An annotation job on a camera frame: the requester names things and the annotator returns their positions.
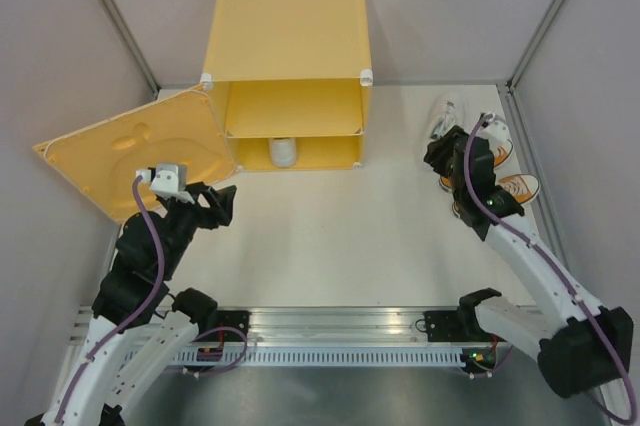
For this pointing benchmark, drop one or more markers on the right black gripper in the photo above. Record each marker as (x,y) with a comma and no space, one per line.
(438,150)

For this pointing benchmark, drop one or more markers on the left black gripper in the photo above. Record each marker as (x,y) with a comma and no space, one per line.
(221,201)

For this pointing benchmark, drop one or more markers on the white sneaker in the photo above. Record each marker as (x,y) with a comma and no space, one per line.
(447,111)
(283,152)

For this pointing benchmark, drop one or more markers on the yellow cabinet door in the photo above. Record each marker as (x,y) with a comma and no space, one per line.
(101,160)

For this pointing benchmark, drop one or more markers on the yellow plastic shoe cabinet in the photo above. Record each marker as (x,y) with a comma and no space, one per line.
(291,68)

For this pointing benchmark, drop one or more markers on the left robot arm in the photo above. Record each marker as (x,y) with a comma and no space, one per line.
(104,387)

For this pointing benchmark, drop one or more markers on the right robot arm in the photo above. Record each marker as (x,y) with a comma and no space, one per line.
(578,343)

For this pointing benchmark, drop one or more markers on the upper orange canvas sneaker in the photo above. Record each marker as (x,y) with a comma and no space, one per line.
(501,155)

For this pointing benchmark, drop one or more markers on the orange canvas sneaker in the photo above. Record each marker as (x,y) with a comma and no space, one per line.
(523,187)
(501,155)

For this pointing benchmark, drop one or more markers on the lower orange canvas sneaker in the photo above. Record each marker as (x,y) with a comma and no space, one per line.
(523,187)

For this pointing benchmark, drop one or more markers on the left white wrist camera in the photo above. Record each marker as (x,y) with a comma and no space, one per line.
(167,181)

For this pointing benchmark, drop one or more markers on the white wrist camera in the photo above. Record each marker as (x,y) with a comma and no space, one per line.
(167,181)
(494,129)

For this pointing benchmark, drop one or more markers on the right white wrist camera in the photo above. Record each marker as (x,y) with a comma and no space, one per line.
(494,129)

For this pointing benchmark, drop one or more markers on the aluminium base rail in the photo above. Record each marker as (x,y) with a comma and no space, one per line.
(376,326)

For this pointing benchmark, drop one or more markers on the white slotted cable duct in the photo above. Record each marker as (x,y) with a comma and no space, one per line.
(276,356)

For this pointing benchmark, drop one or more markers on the right aluminium frame post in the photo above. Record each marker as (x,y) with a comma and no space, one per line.
(550,15)

